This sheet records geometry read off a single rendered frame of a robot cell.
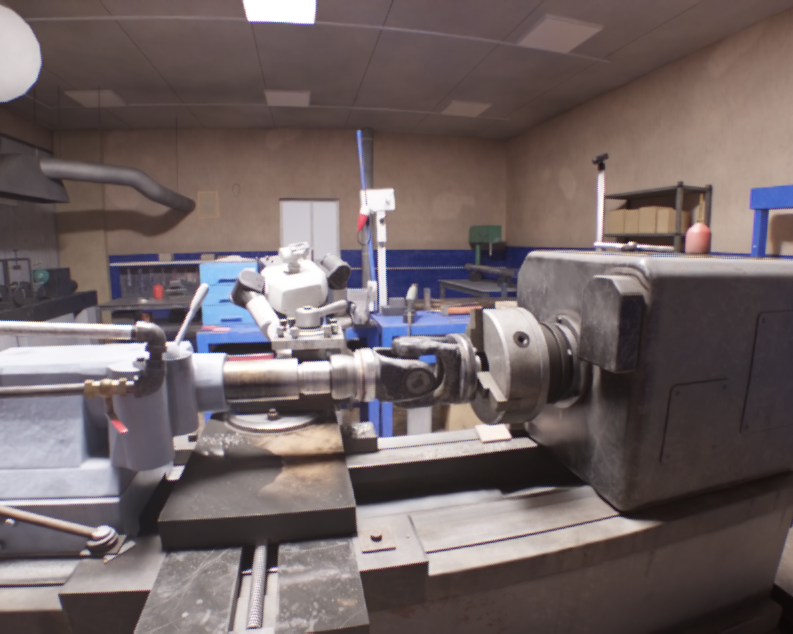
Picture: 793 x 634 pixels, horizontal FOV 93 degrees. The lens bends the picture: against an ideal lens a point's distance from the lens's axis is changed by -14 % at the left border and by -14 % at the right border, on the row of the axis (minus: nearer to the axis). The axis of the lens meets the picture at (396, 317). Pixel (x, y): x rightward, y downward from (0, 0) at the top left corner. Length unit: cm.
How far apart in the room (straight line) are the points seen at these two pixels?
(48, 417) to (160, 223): 745
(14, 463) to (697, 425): 126
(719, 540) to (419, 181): 763
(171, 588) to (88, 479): 26
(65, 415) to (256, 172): 732
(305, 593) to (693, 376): 77
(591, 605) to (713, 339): 58
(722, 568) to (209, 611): 108
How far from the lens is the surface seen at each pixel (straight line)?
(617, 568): 103
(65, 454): 91
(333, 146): 810
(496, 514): 92
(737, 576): 136
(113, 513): 88
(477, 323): 93
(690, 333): 92
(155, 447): 81
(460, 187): 848
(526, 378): 86
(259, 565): 75
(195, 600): 72
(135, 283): 529
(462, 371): 86
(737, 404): 108
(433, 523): 88
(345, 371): 84
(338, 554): 75
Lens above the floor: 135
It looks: 9 degrees down
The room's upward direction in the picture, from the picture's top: straight up
